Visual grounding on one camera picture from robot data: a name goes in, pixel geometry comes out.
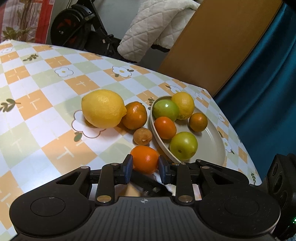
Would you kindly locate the beige round plate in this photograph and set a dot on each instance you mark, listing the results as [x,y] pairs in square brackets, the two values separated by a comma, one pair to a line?
[210,143]

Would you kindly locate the teal curtain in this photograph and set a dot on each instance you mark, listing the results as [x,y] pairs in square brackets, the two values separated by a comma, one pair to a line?
[266,92]

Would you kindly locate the large yellow lemon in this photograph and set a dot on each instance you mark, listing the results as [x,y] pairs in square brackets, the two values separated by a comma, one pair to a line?
[101,107]

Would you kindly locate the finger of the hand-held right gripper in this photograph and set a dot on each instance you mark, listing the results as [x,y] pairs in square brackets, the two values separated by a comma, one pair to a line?
[150,185]
[239,179]

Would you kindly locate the checkered floral tablecloth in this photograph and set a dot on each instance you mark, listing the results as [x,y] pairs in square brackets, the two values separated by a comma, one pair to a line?
[34,139]

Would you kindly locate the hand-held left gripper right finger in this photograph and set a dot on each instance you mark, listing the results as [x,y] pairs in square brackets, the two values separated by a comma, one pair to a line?
[163,171]

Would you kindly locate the small yellow lemon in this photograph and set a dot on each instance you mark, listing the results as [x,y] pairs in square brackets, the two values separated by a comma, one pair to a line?
[183,104]

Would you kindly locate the green apple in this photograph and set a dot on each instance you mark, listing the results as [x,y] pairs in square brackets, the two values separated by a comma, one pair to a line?
[183,144]
[165,110]

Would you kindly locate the white quilted blanket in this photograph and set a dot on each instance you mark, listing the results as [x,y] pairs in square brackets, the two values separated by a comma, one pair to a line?
[148,27]

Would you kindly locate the small brown longan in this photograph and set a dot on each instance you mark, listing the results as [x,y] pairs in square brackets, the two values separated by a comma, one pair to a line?
[142,136]

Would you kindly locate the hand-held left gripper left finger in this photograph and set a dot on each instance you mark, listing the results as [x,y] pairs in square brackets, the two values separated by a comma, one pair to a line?
[128,170]

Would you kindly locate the dark orange mandarin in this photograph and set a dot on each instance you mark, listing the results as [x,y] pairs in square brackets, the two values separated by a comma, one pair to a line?
[198,122]
[135,115]

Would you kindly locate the red printed backdrop cloth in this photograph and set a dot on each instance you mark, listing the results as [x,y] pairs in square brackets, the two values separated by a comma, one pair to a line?
[23,18]

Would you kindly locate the wooden board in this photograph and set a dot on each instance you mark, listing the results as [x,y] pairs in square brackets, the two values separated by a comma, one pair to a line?
[219,46]

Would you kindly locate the black exercise bike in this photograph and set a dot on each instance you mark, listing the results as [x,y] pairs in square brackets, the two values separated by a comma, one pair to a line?
[69,25]

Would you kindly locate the bright orange tangerine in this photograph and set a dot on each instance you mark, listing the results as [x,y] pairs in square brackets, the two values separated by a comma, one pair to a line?
[144,160]
[164,127]

